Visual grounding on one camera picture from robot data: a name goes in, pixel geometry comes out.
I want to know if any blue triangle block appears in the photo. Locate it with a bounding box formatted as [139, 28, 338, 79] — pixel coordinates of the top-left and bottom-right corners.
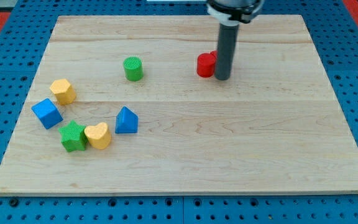
[115, 106, 139, 134]

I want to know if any red cylinder block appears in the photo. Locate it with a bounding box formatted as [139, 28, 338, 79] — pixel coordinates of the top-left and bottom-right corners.
[196, 53, 216, 78]

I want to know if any red block behind rod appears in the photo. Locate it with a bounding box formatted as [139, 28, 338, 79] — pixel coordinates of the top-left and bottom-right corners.
[210, 50, 218, 58]

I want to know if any green cylinder block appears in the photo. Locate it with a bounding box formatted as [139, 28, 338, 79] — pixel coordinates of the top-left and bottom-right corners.
[123, 56, 144, 82]

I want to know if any yellow heart block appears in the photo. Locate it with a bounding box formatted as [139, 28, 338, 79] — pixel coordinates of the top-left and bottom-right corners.
[84, 122, 112, 150]

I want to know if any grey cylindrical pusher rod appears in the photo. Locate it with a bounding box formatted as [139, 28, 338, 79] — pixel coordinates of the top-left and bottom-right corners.
[214, 24, 239, 81]

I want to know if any wooden board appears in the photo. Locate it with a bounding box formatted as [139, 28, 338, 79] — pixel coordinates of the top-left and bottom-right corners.
[0, 15, 358, 197]

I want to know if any green star block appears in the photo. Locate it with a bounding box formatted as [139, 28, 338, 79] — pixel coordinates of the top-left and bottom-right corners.
[58, 120, 88, 152]

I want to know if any yellow hexagon block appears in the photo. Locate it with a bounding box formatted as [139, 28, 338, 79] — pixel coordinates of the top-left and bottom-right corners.
[49, 78, 76, 105]

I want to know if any blue cube block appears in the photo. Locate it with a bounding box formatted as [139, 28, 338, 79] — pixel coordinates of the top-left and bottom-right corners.
[31, 98, 63, 129]

